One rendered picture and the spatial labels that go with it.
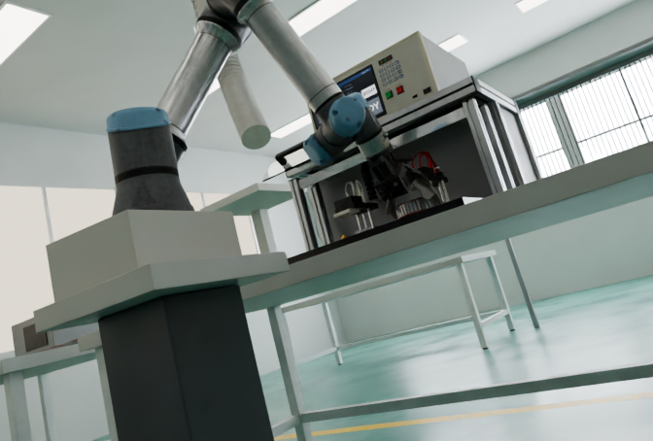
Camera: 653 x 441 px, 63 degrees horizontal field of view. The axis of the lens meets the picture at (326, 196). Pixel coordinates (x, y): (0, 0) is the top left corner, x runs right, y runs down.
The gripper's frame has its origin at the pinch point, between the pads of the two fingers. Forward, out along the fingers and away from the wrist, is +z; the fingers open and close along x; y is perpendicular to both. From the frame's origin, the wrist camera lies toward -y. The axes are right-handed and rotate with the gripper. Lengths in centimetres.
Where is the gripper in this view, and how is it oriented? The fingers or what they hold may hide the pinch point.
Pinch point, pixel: (418, 209)
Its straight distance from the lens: 142.5
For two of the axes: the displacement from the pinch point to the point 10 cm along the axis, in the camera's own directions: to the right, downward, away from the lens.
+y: -3.2, 5.2, -7.9
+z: 5.3, 7.9, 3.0
